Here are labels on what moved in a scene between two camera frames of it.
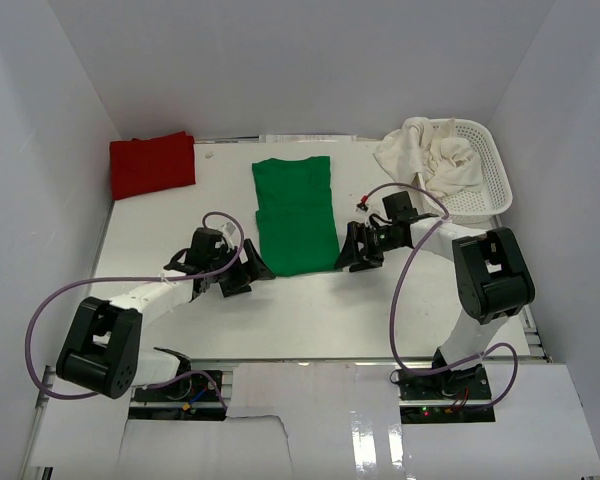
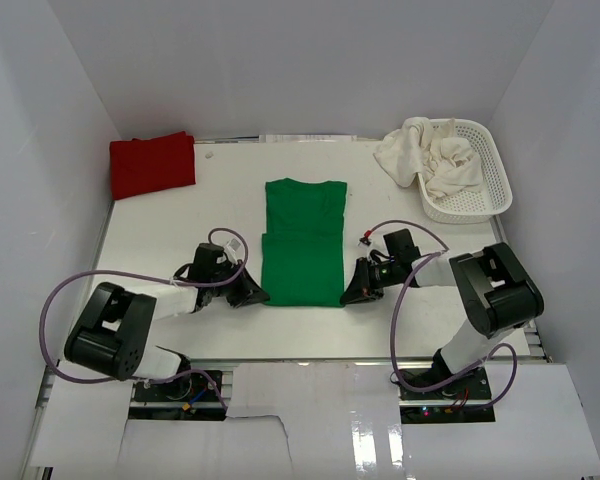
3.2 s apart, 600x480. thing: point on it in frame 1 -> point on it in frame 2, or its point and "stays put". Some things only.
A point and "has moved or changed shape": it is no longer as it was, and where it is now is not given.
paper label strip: (307, 138) stays put
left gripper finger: (257, 267) -> (248, 291)
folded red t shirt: (152, 164) stays put
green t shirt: (295, 214) has moved or changed shape
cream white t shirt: (447, 162) stays put
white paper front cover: (328, 421) stays put
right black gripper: (350, 255) -> (362, 288)
